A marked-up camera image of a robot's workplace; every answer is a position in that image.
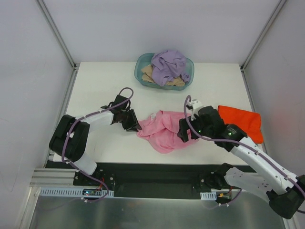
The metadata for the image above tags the left aluminium frame post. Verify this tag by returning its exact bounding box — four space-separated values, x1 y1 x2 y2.
35 0 81 70

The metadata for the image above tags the teal plastic basket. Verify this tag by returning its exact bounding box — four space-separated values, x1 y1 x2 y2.
134 53 194 91

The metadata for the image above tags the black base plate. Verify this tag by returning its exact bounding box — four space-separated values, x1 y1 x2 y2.
45 162 258 199

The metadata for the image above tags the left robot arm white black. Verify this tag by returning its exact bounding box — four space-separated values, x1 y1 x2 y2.
49 95 142 186

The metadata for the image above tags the white cable duct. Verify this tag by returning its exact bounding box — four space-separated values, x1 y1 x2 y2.
200 191 217 201
40 187 114 198

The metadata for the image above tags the right white cable duct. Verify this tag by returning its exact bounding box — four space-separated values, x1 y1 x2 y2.
200 191 217 201

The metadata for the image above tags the left white cable duct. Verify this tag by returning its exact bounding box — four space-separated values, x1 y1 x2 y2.
40 187 114 198

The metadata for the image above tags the aluminium frame post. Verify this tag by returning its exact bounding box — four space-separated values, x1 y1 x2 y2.
35 0 81 70
240 0 288 72

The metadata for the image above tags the right aluminium frame post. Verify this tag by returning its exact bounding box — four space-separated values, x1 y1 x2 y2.
240 0 288 72

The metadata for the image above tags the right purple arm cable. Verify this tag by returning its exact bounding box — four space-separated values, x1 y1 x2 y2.
184 95 305 214

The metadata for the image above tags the orange folded t shirt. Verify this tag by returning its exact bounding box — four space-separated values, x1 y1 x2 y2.
218 105 264 144

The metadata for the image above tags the pink t shirt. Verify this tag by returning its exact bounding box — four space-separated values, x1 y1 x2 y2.
137 110 199 154

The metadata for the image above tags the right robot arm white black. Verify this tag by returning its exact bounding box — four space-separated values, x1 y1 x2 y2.
178 100 305 219

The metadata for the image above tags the beige t shirt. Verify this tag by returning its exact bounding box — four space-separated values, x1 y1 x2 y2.
141 64 185 87

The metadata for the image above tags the purple t shirt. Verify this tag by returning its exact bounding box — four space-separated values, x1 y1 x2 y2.
151 50 191 86

